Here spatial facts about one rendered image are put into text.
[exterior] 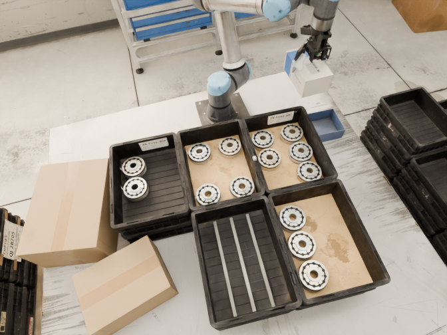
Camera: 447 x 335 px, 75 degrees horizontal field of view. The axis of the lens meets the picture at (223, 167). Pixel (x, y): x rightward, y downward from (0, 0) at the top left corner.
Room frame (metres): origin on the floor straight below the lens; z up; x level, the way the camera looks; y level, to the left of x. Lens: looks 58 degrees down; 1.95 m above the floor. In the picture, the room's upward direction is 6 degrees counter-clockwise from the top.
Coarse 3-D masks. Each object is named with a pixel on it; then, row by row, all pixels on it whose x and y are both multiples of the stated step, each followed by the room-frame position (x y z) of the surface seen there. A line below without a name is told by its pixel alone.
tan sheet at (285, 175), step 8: (272, 128) 0.88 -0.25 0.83; (280, 128) 0.88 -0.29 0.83; (280, 144) 0.78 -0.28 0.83; (288, 144) 0.78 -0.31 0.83; (256, 152) 0.75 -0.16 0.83; (280, 152) 0.74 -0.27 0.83; (288, 152) 0.74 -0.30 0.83; (288, 160) 0.69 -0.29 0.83; (312, 160) 0.68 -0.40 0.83; (280, 168) 0.66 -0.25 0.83; (288, 168) 0.65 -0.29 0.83; (296, 168) 0.65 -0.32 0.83; (264, 176) 0.62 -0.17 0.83; (272, 176) 0.62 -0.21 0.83; (280, 176) 0.62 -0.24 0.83; (288, 176) 0.61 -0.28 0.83; (296, 176) 0.61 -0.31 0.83; (272, 184) 0.58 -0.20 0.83; (280, 184) 0.58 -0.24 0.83; (288, 184) 0.57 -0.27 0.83
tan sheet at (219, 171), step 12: (192, 144) 0.83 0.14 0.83; (216, 144) 0.82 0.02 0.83; (216, 156) 0.75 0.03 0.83; (240, 156) 0.74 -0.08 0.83; (192, 168) 0.70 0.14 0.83; (204, 168) 0.69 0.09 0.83; (216, 168) 0.69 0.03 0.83; (228, 168) 0.68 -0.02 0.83; (240, 168) 0.68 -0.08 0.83; (192, 180) 0.64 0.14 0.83; (204, 180) 0.63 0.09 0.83; (216, 180) 0.63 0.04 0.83; (228, 180) 0.62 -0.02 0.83; (252, 180) 0.61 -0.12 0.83; (228, 192) 0.56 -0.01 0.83
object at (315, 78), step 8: (288, 56) 1.03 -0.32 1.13; (288, 64) 1.01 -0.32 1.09; (304, 64) 0.96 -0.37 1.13; (312, 64) 0.95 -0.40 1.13; (320, 64) 0.95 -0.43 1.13; (288, 72) 1.00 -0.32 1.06; (296, 72) 0.94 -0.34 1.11; (304, 72) 0.91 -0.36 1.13; (312, 72) 0.91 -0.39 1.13; (320, 72) 0.90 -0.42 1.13; (328, 72) 0.90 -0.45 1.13; (296, 80) 0.93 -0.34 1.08; (304, 80) 0.87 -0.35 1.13; (312, 80) 0.87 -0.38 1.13; (320, 80) 0.87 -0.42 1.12; (328, 80) 0.88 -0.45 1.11; (296, 88) 0.91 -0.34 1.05; (304, 88) 0.86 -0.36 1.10; (312, 88) 0.87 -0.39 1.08; (320, 88) 0.87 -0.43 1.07; (328, 88) 0.88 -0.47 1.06; (304, 96) 0.86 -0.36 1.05
